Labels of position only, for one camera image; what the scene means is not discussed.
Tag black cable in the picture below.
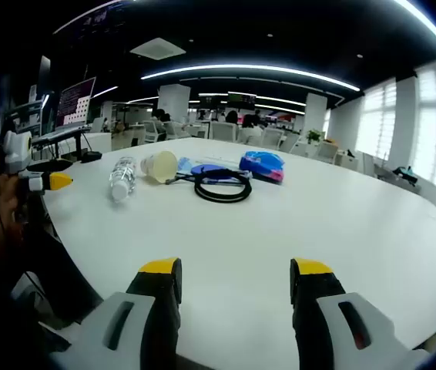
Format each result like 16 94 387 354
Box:
165 168 253 204

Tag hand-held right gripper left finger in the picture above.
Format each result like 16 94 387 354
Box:
48 257 183 370

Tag black bag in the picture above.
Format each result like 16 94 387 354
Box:
391 165 420 186

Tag ceiling air vent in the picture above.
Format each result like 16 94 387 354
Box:
129 36 187 61

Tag white window blinds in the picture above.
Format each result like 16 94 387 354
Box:
355 57 436 201

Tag row of white office chairs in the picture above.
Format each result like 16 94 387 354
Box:
140 118 339 163

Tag potted green plant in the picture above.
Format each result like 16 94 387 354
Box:
305 128 325 145

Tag blue tissue pack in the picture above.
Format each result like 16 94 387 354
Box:
238 150 286 187

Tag person's left hand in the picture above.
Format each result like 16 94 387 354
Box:
0 171 31 220

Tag laptop on stand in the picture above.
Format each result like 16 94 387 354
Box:
31 122 92 150

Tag white paper cup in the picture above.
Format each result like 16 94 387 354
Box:
139 150 179 185

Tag white table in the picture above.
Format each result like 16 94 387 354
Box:
42 136 436 365

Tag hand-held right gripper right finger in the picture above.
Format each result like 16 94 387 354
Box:
289 257 433 370

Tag wet wipes pack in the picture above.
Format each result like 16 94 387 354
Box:
176 155 252 183

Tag long curved ceiling light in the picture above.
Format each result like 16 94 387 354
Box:
392 0 436 52
140 63 362 93

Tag hanging display screen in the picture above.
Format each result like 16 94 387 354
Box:
226 92 258 109

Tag clear plastic water bottle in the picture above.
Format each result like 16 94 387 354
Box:
109 156 138 203

